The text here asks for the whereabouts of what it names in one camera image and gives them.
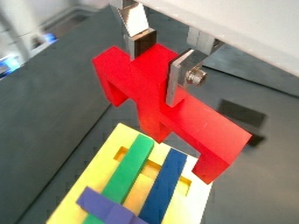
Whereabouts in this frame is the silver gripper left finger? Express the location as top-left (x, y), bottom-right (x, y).
top-left (110, 0), bottom-right (157, 60)

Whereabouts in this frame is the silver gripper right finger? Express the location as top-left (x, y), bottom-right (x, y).
top-left (166, 27), bottom-right (223, 107)

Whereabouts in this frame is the red cross-shaped block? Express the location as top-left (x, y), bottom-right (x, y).
top-left (92, 44), bottom-right (251, 184)

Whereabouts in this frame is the black block holder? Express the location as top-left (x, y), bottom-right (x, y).
top-left (218, 99), bottom-right (267, 147)

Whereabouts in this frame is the green long bar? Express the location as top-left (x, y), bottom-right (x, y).
top-left (82, 133), bottom-right (155, 224)

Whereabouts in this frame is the dark blue long bar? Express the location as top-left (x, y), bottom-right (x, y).
top-left (139, 149), bottom-right (187, 224)

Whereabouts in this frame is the purple cross-shaped block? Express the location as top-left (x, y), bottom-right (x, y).
top-left (76, 187), bottom-right (149, 224)

